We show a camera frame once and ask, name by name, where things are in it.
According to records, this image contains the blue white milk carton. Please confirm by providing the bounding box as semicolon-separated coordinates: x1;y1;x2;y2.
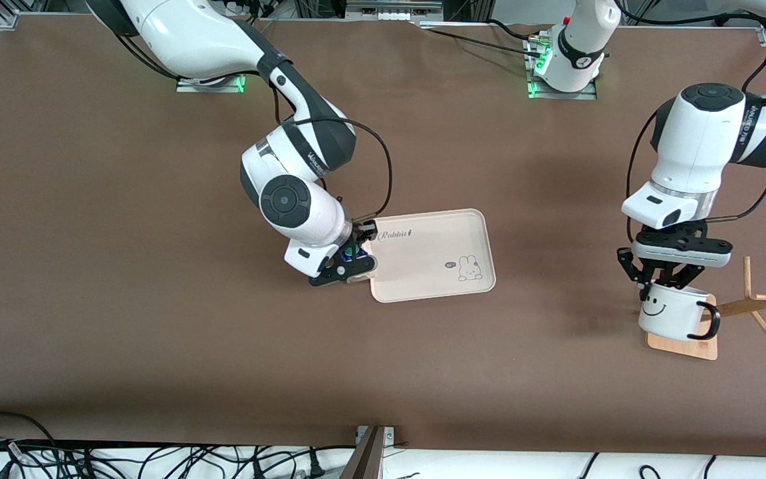
340;239;378;283

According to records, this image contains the white smiley mug black handle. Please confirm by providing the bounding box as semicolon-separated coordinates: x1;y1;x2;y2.
637;283;721;341

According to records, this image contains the cream tray with rabbit print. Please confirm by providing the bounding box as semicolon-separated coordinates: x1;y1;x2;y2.
365;208;497;304

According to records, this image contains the wooden mug stand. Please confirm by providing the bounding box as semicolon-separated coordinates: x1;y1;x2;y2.
646;256;766;361

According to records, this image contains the black stand leg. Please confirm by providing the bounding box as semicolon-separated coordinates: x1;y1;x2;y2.
715;7;756;27

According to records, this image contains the grey device with ports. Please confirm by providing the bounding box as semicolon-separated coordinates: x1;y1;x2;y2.
345;0;445;22

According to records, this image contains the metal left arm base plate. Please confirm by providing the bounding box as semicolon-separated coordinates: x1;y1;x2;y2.
526;37;598;100

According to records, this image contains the grey aluminium profile post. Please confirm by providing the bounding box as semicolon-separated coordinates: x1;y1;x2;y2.
340;424;396;479

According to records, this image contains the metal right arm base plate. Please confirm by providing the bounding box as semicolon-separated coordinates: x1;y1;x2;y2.
177;75;245;94

